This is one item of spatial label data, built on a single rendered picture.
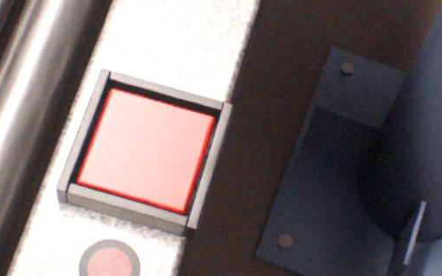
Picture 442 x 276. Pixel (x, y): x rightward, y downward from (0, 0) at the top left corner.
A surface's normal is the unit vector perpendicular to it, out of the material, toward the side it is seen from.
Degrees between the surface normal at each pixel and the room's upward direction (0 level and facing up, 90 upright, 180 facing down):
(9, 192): 50
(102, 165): 0
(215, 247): 0
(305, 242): 0
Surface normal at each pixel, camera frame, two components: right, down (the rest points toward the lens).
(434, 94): -0.87, 0.40
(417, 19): 0.10, -0.47
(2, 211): 0.79, -0.10
